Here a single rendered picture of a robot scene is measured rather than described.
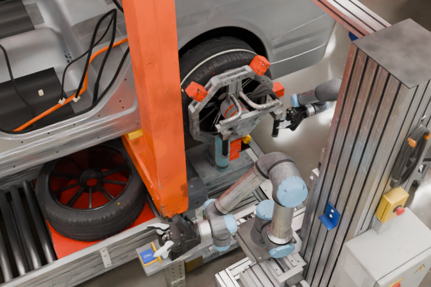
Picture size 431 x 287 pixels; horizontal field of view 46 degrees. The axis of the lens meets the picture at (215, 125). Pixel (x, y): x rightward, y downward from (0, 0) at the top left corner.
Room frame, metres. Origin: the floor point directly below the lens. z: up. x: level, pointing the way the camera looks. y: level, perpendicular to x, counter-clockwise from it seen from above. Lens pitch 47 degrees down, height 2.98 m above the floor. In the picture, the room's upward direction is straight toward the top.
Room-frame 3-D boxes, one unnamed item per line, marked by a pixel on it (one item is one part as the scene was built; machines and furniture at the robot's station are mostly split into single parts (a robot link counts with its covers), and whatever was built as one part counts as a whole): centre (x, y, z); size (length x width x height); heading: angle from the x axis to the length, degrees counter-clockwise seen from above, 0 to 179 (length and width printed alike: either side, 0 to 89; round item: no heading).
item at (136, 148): (1.97, 0.42, 0.69); 0.52 x 0.17 x 0.35; 28
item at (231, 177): (2.28, 0.01, 0.13); 0.50 x 0.36 x 0.10; 118
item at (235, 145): (2.17, -0.08, 0.48); 0.16 x 0.12 x 0.17; 28
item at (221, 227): (1.10, -0.03, 1.21); 0.11 x 0.08 x 0.09; 106
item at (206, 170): (2.29, -0.02, 0.32); 0.40 x 0.30 x 0.28; 118
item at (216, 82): (2.14, -0.10, 0.85); 0.54 x 0.07 x 0.54; 118
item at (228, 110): (2.08, -0.13, 0.85); 0.21 x 0.14 x 0.14; 28
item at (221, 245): (1.11, -0.02, 1.11); 0.11 x 0.08 x 0.11; 16
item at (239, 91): (2.08, -0.24, 1.03); 0.19 x 0.18 x 0.11; 28
